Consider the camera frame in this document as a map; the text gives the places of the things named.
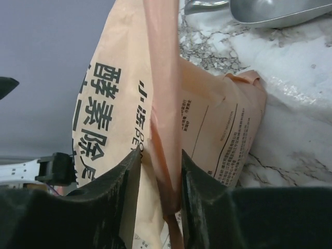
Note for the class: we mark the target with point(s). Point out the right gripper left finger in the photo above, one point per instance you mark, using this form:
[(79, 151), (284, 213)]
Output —
[(100, 214)]

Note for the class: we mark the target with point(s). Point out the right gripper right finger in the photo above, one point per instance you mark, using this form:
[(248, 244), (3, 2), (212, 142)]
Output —
[(214, 216)]

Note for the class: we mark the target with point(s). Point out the orange cat litter bag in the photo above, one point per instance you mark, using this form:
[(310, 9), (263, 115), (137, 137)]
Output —
[(138, 92)]

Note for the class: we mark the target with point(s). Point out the silver metal litter scoop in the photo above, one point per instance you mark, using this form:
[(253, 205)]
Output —
[(265, 14)]

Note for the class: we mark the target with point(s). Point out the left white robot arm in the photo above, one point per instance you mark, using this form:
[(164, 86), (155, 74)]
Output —
[(55, 174)]

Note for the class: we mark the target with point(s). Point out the black perforated music stand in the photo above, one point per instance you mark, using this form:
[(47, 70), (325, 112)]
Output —
[(7, 84)]

